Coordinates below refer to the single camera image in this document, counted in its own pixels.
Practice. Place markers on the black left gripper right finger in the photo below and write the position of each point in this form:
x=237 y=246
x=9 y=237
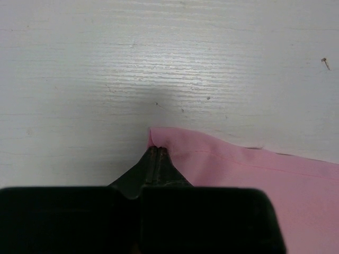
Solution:
x=180 y=218

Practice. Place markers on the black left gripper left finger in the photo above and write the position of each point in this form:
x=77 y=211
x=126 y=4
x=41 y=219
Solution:
x=91 y=219

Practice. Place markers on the pink t shirt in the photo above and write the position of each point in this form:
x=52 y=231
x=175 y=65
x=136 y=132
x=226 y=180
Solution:
x=304 y=192

